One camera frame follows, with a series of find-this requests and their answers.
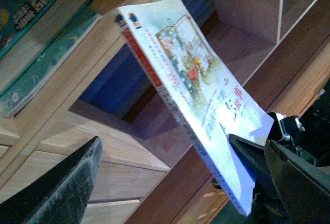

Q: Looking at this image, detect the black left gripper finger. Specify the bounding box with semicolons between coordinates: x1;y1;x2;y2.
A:
1;136;103;223

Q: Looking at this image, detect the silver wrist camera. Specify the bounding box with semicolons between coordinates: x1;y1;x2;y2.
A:
268;111;305;142

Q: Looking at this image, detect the thin green-spined book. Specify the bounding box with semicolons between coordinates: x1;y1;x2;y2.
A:
1;6;102;118

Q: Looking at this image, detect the white illustrated paperback book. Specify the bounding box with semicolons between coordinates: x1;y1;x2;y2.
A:
113;0;273;216

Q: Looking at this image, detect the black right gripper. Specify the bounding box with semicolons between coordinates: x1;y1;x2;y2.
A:
228;93;329;223

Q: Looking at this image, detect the teal upright book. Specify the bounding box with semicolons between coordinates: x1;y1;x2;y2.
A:
0;0;94;59

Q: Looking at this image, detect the light wooden bookshelf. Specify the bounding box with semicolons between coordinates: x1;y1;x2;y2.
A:
1;0;329;223

